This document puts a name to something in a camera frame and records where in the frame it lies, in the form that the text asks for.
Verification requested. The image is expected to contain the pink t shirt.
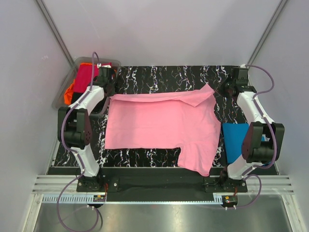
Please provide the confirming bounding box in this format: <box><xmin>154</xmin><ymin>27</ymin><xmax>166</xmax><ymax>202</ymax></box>
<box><xmin>105</xmin><ymin>84</ymin><xmax>221</xmax><ymax>176</ymax></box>

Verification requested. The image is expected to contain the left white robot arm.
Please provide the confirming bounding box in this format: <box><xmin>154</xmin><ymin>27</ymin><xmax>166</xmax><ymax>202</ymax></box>
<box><xmin>57</xmin><ymin>65</ymin><xmax>116</xmax><ymax>191</ymax></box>

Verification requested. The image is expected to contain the magenta folded t shirt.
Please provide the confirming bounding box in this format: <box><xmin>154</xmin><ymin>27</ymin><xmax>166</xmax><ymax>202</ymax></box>
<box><xmin>73</xmin><ymin>62</ymin><xmax>113</xmax><ymax>94</ymax></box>

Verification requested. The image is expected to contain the black marbled table mat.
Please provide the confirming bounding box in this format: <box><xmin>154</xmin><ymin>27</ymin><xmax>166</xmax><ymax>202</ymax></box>
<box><xmin>52</xmin><ymin>65</ymin><xmax>256</xmax><ymax>168</ymax></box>

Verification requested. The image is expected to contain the black t shirt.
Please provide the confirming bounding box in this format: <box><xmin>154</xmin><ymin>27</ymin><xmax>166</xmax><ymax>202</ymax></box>
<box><xmin>69</xmin><ymin>70</ymin><xmax>117</xmax><ymax>114</ymax></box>

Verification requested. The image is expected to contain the orange t shirt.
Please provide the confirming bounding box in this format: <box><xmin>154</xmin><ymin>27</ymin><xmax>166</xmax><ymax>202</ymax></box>
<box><xmin>63</xmin><ymin>62</ymin><xmax>117</xmax><ymax>106</ymax></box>

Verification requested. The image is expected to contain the blue folded t shirt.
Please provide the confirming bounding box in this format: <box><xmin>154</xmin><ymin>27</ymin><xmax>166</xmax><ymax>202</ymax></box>
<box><xmin>223</xmin><ymin>122</ymin><xmax>278</xmax><ymax>166</ymax></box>

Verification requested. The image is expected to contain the clear plastic bin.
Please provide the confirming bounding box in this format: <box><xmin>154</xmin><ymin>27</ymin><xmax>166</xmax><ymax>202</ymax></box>
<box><xmin>52</xmin><ymin>57</ymin><xmax>121</xmax><ymax>110</ymax></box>

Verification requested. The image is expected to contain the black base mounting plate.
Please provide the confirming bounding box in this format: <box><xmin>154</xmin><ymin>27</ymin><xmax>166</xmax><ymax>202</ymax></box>
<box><xmin>77</xmin><ymin>167</ymin><xmax>248</xmax><ymax>200</ymax></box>

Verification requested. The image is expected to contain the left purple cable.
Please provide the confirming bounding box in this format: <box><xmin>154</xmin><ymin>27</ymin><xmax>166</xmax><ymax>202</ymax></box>
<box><xmin>56</xmin><ymin>51</ymin><xmax>103</xmax><ymax>232</ymax></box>

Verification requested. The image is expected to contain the purple cable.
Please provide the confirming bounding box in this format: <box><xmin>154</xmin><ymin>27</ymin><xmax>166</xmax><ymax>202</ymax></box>
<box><xmin>226</xmin><ymin>64</ymin><xmax>277</xmax><ymax>210</ymax></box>
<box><xmin>56</xmin><ymin>51</ymin><xmax>103</xmax><ymax>232</ymax></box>

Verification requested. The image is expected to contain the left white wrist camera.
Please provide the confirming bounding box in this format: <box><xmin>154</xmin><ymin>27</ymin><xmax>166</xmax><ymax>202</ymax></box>
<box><xmin>97</xmin><ymin>63</ymin><xmax>111</xmax><ymax>69</ymax></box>

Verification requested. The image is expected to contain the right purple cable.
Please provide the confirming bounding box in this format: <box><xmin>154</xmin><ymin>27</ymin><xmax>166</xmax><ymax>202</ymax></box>
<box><xmin>226</xmin><ymin>64</ymin><xmax>277</xmax><ymax>210</ymax></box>

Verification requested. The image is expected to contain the white slotted cable duct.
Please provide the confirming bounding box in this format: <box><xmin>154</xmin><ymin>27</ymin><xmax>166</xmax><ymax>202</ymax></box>
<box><xmin>42</xmin><ymin>194</ymin><xmax>223</xmax><ymax>205</ymax></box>

